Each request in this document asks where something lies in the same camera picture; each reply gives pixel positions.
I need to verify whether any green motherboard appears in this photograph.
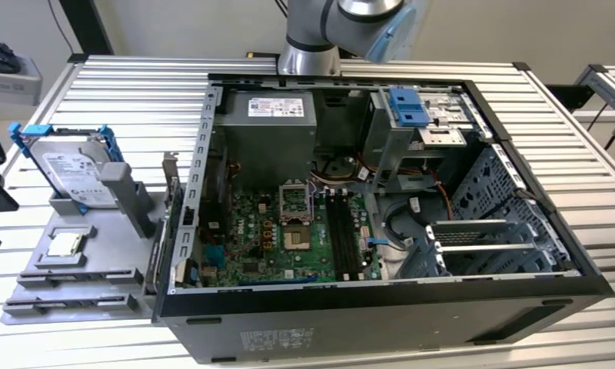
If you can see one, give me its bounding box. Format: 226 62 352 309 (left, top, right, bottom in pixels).
197 188 385 288

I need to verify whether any orange data wire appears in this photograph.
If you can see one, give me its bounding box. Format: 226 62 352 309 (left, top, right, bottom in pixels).
433 179 456 223

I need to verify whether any black frame post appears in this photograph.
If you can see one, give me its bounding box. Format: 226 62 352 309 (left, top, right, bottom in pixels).
59 0 114 65

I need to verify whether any black case fan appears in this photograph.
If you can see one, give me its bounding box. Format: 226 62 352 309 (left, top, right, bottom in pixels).
198 151 232 247

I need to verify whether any blue empty disk carrier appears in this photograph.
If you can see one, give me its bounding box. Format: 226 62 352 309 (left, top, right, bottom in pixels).
386 87 426 128

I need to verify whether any yellow black white wire bundle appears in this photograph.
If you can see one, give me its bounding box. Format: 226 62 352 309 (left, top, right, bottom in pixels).
309 153 374 189

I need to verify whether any metal socket cover frame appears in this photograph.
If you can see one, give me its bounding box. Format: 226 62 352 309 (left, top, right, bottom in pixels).
277 183 314 226

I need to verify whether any black table bracket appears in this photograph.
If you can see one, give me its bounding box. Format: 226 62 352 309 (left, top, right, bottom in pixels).
541 84 595 112

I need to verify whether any graphics card with metal bracket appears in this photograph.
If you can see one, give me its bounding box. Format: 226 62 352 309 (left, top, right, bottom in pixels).
157 151 185 231

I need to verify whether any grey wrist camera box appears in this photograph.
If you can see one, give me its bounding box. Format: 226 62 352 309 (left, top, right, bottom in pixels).
0 57 42 105

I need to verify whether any metal disk bay with rails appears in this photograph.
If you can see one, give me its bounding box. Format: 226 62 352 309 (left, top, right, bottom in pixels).
393 217 569 281

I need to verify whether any black wire with white labels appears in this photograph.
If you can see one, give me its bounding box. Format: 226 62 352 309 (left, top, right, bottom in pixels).
382 198 426 251

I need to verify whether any black grey PC case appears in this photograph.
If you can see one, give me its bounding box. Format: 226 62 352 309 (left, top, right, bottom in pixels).
150 72 615 364

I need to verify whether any grey power supply unit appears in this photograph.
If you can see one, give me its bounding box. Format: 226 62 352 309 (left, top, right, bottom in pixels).
218 90 318 186

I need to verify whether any CPU socket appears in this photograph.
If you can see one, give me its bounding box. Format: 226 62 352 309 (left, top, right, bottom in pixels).
281 226 314 251

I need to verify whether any round black case speaker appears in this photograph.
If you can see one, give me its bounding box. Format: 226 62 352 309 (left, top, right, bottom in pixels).
320 153 362 180

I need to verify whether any blue board connector block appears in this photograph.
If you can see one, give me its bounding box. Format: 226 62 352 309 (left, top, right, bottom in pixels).
201 245 228 267

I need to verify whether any blue expansion slot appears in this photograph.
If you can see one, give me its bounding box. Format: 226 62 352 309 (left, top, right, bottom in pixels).
237 274 320 288

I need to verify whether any black RAM slot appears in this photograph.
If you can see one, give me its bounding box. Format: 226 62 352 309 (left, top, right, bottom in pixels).
338 188 368 281
325 188 350 281

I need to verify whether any silver CPU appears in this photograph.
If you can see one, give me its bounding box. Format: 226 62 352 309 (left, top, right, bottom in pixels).
45 232 86 258

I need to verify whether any grey parts rack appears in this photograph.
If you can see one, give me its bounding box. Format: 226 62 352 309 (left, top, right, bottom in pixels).
0 161 185 327

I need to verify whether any hard disk in blue carrier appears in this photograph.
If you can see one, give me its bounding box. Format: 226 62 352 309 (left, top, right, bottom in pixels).
6 122 122 216

